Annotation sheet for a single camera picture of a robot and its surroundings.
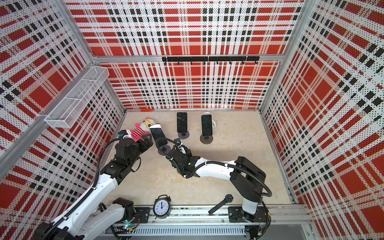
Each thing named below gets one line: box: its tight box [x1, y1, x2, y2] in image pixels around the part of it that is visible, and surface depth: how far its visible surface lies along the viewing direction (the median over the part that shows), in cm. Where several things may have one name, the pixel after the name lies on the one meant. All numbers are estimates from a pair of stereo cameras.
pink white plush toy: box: [130, 117, 158, 142], surface depth 104 cm
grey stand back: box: [178, 130, 190, 139], surface depth 107 cm
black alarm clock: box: [153, 194, 172, 220], surface depth 75 cm
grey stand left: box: [158, 145, 171, 156], surface depth 101 cm
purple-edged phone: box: [177, 112, 187, 133], surface depth 100 cm
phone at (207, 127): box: [201, 114, 213, 137], surface depth 98 cm
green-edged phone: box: [149, 123, 167, 142], surface depth 93 cm
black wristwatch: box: [208, 194, 234, 215], surface depth 80 cm
